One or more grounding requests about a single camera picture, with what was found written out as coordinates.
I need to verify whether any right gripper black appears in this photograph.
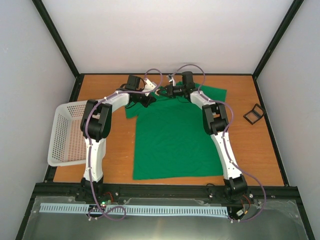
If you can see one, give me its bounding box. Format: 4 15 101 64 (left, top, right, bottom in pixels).
156 84 185 99

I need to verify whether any green t-shirt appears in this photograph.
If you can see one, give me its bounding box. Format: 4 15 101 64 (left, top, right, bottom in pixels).
125 95 223 180

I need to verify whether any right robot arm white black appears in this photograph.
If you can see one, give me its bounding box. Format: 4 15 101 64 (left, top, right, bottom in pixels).
157 71 248 201

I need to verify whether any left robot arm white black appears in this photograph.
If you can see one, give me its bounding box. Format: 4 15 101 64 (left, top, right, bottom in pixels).
80 75 159 202

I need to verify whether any black brooch box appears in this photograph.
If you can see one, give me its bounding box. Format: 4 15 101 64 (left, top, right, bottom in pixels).
243 103 266 125

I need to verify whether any white plastic basket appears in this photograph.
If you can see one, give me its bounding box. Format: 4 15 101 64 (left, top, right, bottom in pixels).
47 100 87 167

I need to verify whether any small electronics board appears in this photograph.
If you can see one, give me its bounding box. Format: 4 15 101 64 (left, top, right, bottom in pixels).
100 192 114 207

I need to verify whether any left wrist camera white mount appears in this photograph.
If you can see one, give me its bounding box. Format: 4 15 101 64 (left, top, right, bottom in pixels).
143 78 157 94

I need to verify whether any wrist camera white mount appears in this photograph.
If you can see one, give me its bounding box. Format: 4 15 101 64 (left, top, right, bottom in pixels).
143 78 157 94
166 74 176 86

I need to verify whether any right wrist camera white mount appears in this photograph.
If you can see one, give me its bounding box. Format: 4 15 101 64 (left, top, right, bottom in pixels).
166 74 176 86

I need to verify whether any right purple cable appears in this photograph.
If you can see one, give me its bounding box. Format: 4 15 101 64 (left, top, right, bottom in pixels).
172 63 267 223

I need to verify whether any purple cable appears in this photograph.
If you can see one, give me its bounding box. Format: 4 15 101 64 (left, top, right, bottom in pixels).
172 63 267 223
83 68 165 222

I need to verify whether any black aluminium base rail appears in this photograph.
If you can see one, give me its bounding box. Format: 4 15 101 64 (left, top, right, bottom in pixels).
97 183 227 204

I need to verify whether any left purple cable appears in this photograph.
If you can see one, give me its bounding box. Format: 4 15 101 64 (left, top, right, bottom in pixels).
83 68 165 222

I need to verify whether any left black frame post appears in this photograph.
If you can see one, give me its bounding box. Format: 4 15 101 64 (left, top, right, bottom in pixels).
32 0 80 78

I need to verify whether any black frame post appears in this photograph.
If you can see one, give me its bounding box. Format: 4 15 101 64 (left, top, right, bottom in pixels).
32 0 80 78
252 0 304 80

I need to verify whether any light blue cable duct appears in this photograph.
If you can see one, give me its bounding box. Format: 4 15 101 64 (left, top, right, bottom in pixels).
39 203 228 218

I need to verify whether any right black frame post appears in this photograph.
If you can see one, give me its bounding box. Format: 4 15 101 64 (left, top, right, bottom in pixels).
252 0 304 80

